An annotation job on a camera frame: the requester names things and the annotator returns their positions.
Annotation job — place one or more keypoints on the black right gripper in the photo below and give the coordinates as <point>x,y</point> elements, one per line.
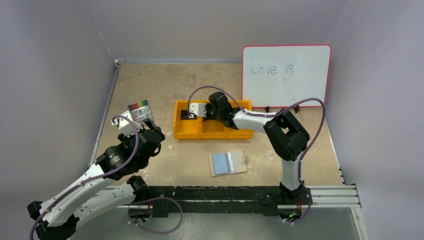
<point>208,111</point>

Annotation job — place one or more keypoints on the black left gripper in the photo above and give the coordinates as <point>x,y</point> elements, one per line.
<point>126,139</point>

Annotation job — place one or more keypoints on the beige leather card holder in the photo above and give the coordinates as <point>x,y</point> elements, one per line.
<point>227,163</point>

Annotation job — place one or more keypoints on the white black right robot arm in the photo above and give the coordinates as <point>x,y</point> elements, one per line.
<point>285,133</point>

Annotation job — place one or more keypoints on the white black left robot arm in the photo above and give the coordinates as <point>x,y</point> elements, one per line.
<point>59,217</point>

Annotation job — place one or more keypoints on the black magnetic stripe card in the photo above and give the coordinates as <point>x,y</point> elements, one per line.
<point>185,115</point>

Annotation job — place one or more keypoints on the marker pen pack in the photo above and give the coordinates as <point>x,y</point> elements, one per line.
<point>141,111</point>

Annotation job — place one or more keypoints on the yellow three-compartment bin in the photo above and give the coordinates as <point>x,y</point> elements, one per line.
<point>200,129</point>

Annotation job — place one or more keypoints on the pink-framed whiteboard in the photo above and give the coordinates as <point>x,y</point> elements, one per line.
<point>278,76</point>

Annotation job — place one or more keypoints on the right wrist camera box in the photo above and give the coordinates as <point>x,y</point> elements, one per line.
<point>197,109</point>

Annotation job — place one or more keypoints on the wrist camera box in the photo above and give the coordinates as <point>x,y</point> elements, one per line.
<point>126,124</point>
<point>197,109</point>

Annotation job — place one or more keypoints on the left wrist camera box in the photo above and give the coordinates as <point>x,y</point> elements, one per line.
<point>126,124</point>

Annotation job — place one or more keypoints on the black front table rail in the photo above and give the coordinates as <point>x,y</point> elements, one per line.
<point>264,200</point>

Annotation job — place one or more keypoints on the right aluminium frame rail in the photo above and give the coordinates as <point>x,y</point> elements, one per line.
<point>343,196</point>

